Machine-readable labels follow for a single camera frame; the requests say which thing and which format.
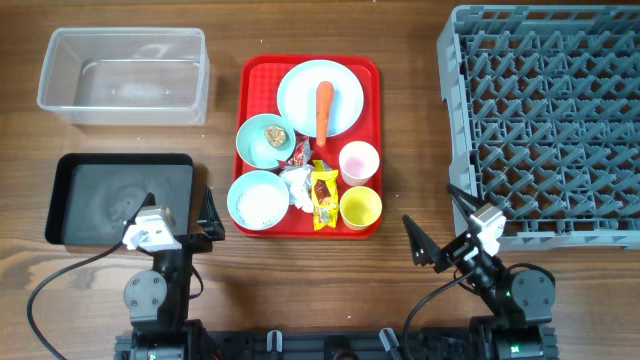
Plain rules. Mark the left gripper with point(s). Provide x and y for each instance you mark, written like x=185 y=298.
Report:
x=199 y=242

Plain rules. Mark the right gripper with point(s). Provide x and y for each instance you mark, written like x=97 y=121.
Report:
x=425 y=248

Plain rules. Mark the light blue rice bowl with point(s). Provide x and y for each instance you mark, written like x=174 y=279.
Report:
x=250 y=179

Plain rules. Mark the yellow cup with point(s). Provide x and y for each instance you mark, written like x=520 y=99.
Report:
x=360 y=207

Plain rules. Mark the mint green bowl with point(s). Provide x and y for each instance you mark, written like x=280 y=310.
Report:
x=253 y=146

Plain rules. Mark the brown food lump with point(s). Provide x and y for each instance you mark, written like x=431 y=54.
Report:
x=275 y=135

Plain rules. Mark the red foil wrapper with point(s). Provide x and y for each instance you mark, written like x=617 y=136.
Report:
x=301 y=155

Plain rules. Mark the pink cup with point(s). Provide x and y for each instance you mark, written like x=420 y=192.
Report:
x=358 y=162

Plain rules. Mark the orange carrot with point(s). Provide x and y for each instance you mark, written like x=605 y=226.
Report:
x=324 y=100

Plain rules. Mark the white rice grains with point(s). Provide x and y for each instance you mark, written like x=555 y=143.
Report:
x=261 y=206

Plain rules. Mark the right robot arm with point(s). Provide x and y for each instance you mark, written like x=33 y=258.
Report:
x=520 y=298

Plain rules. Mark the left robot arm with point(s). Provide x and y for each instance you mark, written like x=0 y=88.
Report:
x=158 y=299

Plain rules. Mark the black waste tray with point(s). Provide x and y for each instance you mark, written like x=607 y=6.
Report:
x=94 y=194

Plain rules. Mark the grey dishwasher rack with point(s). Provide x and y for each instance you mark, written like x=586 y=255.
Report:
x=544 y=115

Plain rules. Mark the crumpled white tissue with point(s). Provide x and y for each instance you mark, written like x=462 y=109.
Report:
x=298 y=181

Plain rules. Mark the yellow snack wrapper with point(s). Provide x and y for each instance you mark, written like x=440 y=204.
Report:
x=324 y=195

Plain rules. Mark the red serving tray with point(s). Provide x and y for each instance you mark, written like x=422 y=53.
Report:
x=261 y=77

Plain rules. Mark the light blue plate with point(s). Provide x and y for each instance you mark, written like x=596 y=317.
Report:
x=296 y=96

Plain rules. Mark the clear plastic bin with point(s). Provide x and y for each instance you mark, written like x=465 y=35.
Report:
x=119 y=76

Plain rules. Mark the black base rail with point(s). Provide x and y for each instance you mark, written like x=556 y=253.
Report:
x=340 y=345

